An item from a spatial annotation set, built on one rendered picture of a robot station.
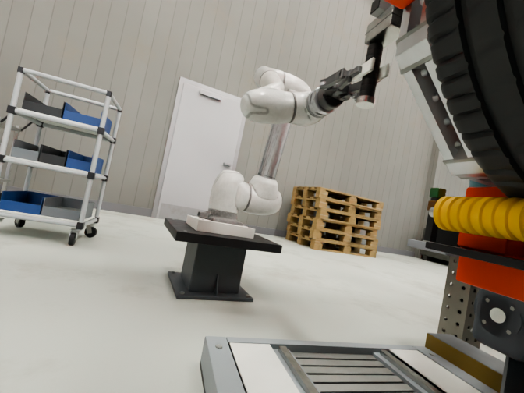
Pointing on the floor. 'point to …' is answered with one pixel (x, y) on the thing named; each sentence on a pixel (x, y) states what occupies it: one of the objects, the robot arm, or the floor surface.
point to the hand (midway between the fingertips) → (370, 72)
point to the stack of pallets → (352, 213)
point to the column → (458, 306)
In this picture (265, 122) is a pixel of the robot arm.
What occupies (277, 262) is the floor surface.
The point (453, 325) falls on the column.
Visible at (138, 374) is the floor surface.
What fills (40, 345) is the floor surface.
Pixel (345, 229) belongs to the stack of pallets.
